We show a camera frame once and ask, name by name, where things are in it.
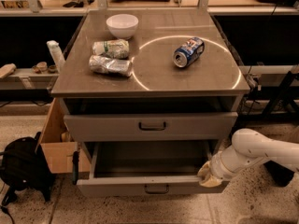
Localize white bowl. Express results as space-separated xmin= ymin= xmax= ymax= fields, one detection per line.
xmin=106 ymin=14 xmax=138 ymax=40

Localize silver crushed can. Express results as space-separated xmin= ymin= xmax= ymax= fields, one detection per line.
xmin=89 ymin=55 xmax=133 ymax=77

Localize white plastic bottle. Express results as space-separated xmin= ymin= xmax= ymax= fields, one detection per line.
xmin=47 ymin=40 xmax=65 ymax=72

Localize grey top drawer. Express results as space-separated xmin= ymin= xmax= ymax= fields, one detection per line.
xmin=64 ymin=112 xmax=237 ymax=142

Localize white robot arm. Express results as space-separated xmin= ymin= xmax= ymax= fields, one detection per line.
xmin=197 ymin=128 xmax=299 ymax=188

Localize grey drawer cabinet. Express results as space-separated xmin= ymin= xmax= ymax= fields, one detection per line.
xmin=50 ymin=8 xmax=251 ymax=161

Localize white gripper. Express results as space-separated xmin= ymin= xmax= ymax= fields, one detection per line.
xmin=197 ymin=150 xmax=239 ymax=188

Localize cardboard box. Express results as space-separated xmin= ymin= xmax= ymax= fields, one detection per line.
xmin=39 ymin=99 xmax=91 ymax=174

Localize black shoe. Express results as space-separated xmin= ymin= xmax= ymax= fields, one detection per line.
xmin=264 ymin=161 xmax=294 ymax=187

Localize small round tape rolls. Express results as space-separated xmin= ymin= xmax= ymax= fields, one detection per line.
xmin=32 ymin=62 xmax=57 ymax=74

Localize black backpack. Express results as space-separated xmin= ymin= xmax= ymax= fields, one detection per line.
xmin=0 ymin=132 xmax=55 ymax=206

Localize grey drawer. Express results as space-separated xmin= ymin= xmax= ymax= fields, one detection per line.
xmin=64 ymin=112 xmax=237 ymax=142
xmin=77 ymin=140 xmax=227 ymax=197

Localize blue pepsi can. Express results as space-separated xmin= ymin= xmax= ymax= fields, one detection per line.
xmin=173 ymin=37 xmax=205 ymax=68

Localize green white crushed bottle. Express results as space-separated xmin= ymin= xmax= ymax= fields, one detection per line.
xmin=93 ymin=39 xmax=129 ymax=59

